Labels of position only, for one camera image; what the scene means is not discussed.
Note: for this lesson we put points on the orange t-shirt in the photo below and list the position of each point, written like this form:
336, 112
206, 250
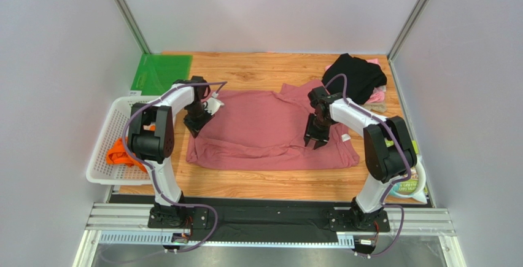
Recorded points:
117, 155

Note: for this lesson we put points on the black folded t-shirt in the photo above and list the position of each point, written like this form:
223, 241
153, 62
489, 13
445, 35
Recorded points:
359, 76

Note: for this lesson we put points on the pink folded t-shirt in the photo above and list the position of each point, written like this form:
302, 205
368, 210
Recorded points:
378, 95

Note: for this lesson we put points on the dusty red t-shirt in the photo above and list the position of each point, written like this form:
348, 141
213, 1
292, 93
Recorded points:
263, 130

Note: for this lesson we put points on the aluminium frame rail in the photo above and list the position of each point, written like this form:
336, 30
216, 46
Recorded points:
419, 236

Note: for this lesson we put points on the white plastic laundry basket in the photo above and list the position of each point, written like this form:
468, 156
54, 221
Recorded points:
98, 170

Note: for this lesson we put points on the white cable duct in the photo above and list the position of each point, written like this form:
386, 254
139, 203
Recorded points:
341, 241

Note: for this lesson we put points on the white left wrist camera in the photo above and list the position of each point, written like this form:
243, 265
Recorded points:
213, 104

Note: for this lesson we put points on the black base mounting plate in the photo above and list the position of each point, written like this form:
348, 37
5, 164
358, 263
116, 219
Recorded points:
263, 219

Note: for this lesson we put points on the beige folded t-shirt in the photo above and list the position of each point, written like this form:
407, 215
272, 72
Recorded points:
376, 107

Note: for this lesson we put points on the green plastic folder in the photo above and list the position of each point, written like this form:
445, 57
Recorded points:
156, 73

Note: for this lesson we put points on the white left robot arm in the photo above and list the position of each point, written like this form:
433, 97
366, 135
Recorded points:
150, 140

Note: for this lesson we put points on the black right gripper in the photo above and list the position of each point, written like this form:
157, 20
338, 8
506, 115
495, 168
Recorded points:
316, 134

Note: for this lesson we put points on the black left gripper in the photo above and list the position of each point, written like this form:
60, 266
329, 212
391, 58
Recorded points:
195, 127

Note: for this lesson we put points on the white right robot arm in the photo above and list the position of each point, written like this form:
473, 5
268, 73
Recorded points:
389, 151

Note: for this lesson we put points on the green children's book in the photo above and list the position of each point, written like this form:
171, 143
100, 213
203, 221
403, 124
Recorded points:
408, 185

